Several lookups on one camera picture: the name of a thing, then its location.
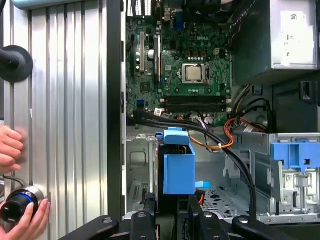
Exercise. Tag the blue drive cage latch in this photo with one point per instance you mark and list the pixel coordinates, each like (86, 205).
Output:
(282, 152)

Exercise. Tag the hard disk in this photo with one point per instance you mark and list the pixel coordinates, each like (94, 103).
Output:
(178, 170)

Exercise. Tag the black case fan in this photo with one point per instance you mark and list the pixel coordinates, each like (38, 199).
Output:
(207, 7)

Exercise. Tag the silver drive cage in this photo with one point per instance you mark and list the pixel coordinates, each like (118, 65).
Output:
(255, 160)

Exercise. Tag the silver disk bay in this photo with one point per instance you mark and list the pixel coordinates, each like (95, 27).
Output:
(137, 160)

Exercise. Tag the green motherboard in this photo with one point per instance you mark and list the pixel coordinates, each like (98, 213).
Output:
(175, 45)

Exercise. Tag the black PC case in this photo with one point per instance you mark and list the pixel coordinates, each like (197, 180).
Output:
(115, 100)

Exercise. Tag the silver CPU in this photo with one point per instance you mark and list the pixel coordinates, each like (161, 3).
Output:
(193, 73)

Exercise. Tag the person's left hand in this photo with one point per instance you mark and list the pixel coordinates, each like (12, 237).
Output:
(10, 150)

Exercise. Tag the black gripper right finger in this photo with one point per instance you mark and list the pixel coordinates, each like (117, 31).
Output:
(210, 227)

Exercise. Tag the person's right hand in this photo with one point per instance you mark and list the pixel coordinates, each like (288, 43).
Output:
(30, 230)

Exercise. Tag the white expansion slot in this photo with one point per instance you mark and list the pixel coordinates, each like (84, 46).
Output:
(142, 52)

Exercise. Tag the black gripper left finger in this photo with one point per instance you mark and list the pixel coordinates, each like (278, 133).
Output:
(143, 227)

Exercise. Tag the silver power supply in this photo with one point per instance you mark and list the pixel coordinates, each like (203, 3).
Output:
(252, 37)

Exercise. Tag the CPU socket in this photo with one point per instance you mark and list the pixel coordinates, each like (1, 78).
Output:
(184, 73)

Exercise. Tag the black round knob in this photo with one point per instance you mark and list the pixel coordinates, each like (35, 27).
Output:
(15, 63)

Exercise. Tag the black RAM slot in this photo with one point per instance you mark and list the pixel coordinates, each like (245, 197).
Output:
(195, 100)
(195, 108)

